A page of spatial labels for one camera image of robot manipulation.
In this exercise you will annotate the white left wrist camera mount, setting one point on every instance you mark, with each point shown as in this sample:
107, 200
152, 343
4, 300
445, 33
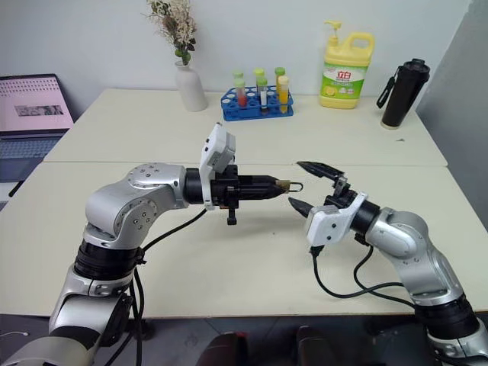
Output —
218, 145

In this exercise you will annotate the open laptop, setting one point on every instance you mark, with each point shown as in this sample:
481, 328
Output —
30, 114

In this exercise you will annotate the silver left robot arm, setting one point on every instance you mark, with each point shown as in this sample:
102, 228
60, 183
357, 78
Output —
110, 206

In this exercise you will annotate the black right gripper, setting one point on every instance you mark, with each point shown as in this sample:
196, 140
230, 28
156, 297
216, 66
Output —
343, 196

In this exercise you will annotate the green-capped test tube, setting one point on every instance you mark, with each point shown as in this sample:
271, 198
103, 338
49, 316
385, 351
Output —
280, 71
258, 73

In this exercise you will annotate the yellow-capped tube, yellow liquid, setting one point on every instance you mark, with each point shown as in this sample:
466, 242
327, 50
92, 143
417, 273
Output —
283, 93

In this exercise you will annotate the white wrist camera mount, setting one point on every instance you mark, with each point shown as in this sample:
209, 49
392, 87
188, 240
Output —
218, 145
328, 225

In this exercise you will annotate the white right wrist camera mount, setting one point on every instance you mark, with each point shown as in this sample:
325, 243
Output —
328, 225

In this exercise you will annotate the dried flower bouquet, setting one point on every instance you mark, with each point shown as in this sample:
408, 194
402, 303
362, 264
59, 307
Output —
173, 23

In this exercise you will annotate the green-capped tube, red liquid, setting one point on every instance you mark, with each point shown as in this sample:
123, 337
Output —
241, 95

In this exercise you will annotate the white ceramic vase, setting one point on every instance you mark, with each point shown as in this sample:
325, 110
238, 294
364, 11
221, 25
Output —
190, 89

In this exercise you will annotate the yellow dish soap bottle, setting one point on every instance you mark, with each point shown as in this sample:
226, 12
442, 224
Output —
345, 76

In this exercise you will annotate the blue test tube rack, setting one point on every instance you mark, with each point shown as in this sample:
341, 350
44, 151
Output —
254, 110

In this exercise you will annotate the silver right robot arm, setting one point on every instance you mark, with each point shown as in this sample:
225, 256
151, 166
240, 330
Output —
411, 236

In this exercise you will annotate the dark rounded shape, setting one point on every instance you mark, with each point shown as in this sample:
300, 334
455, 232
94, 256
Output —
225, 350

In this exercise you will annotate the brass padlock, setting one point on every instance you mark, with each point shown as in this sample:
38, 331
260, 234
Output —
283, 185

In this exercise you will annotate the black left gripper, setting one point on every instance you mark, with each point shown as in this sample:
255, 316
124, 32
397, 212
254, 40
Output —
226, 190

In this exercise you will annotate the green-capped tube, white label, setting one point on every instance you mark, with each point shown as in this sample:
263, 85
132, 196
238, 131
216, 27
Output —
263, 95

